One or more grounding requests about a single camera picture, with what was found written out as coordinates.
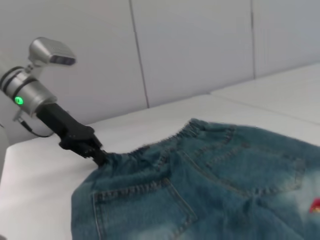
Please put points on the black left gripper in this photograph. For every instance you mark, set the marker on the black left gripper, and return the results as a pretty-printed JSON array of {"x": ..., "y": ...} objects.
[{"x": 65, "y": 127}]

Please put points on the blue denim shorts basketball embroidery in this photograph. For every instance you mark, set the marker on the blue denim shorts basketball embroidery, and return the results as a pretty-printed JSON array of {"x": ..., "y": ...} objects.
[{"x": 200, "y": 187}]

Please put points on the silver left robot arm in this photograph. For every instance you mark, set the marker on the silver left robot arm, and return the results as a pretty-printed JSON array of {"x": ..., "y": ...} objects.
[{"x": 30, "y": 90}]

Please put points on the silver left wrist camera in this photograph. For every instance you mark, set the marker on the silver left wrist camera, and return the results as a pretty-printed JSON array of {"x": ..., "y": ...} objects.
[{"x": 53, "y": 53}]

